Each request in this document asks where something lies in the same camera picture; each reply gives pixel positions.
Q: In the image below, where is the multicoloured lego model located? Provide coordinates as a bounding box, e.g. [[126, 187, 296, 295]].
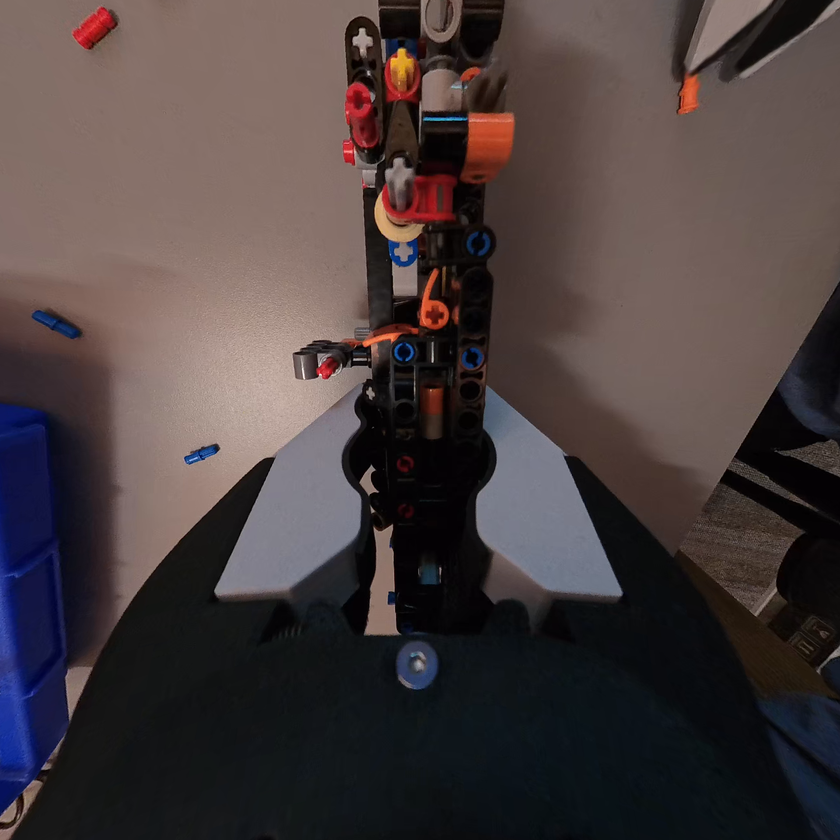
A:
[[292, 0, 516, 634]]

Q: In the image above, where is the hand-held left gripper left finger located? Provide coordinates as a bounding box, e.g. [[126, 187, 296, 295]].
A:
[[215, 384, 378, 634]]

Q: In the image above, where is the blue storage bin white label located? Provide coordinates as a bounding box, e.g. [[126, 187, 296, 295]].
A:
[[0, 403, 70, 815]]

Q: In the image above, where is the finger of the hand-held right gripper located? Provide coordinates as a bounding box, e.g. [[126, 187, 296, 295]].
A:
[[682, 0, 781, 76], [718, 0, 840, 83]]

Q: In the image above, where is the person's blue sweater torso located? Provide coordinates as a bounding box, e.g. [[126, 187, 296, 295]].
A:
[[755, 689, 840, 840]]

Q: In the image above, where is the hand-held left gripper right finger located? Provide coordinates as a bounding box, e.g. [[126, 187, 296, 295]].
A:
[[474, 386, 623, 627]]

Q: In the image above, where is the person's leg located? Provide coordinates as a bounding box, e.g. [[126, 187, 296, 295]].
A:
[[777, 289, 840, 441]]

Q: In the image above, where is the red lego pin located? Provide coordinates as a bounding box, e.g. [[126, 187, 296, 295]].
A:
[[72, 7, 119, 50]]

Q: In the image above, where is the black office chair base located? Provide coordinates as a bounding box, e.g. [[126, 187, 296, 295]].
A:
[[718, 387, 840, 598]]

